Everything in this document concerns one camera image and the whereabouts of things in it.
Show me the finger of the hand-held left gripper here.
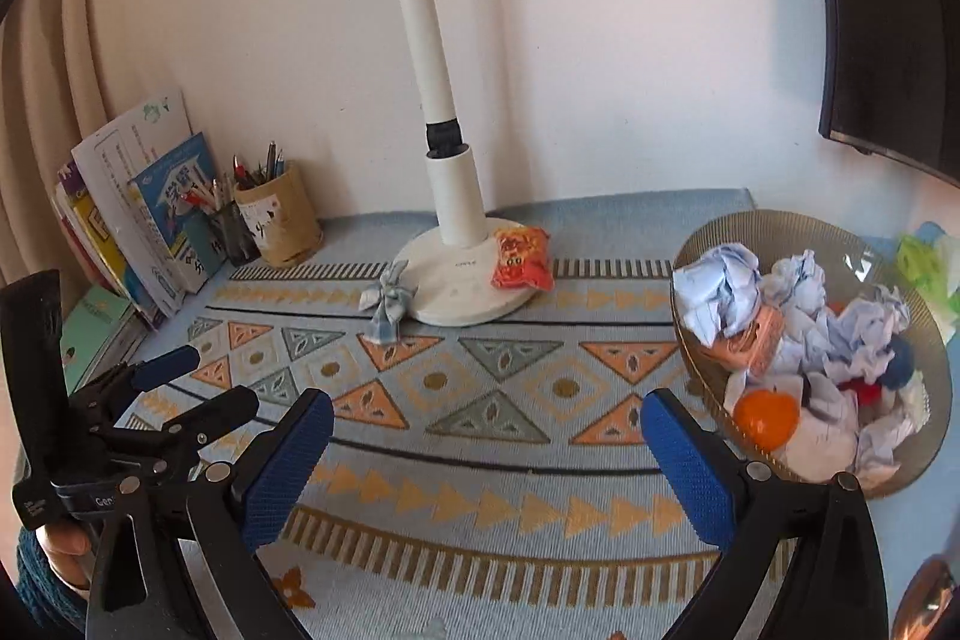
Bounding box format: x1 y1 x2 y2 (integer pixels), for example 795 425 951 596
90 385 260 480
71 345 202 412

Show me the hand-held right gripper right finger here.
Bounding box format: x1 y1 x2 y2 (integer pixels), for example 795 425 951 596
640 389 890 640

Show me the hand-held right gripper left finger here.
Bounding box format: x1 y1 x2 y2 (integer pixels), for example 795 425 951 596
86 389 336 640

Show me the orange plastic ball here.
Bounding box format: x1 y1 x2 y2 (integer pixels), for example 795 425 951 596
733 389 800 450

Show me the golden ribbed bowl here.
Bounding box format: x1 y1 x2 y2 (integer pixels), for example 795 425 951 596
670 210 957 500

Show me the person's left forearm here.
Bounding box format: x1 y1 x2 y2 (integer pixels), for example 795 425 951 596
15 527 91 633

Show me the person's left hand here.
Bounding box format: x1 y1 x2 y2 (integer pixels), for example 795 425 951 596
34 524 95 592

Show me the stack of green-covered books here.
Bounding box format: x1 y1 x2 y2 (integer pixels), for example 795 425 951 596
60 284 151 397

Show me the black mesh pen holder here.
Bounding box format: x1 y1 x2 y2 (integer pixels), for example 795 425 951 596
206 201 263 268

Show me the row of upright books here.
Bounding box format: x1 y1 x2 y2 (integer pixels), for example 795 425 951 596
51 87 230 330

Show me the bunch of pens and pencils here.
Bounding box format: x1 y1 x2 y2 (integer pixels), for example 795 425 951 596
180 175 241 217

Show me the brown cylindrical pen holder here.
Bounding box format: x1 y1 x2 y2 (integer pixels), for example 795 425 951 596
234 161 325 268

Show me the blue checked hair scrunchie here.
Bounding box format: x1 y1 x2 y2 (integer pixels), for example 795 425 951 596
358 261 417 345

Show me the patterned woven table mat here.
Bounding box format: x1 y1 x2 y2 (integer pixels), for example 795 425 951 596
45 188 960 640

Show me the bunch of dark pens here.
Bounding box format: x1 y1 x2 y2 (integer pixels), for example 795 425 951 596
232 141 290 189

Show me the beige curtain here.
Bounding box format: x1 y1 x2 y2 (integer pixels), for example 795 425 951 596
0 0 128 311

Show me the orange snack packet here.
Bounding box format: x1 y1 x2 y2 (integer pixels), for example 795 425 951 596
491 226 556 292

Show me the blurred reddish-brown object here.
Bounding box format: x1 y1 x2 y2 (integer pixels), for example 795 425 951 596
892 554 960 640

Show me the white desk lamp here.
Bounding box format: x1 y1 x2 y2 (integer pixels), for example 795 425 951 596
379 0 552 327

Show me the green plastic packet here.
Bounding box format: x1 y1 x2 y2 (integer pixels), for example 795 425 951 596
892 222 960 319

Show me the black monitor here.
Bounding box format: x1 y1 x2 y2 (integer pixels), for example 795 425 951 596
787 0 960 187

